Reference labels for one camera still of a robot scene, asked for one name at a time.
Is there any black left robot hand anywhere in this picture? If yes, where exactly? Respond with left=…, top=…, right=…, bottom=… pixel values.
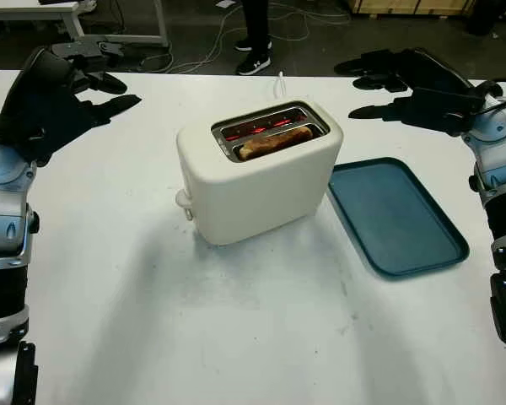
left=2, top=40, right=143, bottom=127

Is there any dark blue plastic tray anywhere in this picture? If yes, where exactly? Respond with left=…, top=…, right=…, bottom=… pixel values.
left=327, top=156, right=471, bottom=278

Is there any white metal-frame desk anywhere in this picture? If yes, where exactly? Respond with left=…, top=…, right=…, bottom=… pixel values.
left=0, top=0, right=170, bottom=48

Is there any white floor cable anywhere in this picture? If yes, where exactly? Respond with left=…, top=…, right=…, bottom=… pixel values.
left=269, top=0, right=352, bottom=42
left=141, top=6, right=237, bottom=75

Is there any white toaster power cord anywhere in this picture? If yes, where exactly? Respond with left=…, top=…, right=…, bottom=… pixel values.
left=272, top=70, right=288, bottom=102

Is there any white two-slot toaster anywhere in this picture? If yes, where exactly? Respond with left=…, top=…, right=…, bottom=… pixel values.
left=175, top=100, right=346, bottom=246

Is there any person in dark trousers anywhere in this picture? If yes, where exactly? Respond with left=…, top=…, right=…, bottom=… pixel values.
left=234, top=0, right=273, bottom=76

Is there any wooden crate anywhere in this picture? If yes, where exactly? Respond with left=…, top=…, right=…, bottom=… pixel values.
left=352, top=0, right=477, bottom=20

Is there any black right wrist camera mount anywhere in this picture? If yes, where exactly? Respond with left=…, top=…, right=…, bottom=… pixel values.
left=392, top=86, right=490, bottom=137

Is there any browned toast slice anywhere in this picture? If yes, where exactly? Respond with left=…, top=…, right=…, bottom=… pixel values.
left=239, top=127, right=314, bottom=161

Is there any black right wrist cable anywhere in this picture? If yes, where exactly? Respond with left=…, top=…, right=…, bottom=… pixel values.
left=467, top=78, right=506, bottom=113

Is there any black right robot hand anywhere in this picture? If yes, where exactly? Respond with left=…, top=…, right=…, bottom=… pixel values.
left=334, top=47, right=476, bottom=123

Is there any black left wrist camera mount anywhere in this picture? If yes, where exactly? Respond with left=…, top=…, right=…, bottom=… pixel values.
left=0, top=96, right=110, bottom=169

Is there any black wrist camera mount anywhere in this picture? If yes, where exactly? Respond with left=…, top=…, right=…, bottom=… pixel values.
left=392, top=86, right=490, bottom=137
left=0, top=96, right=110, bottom=169

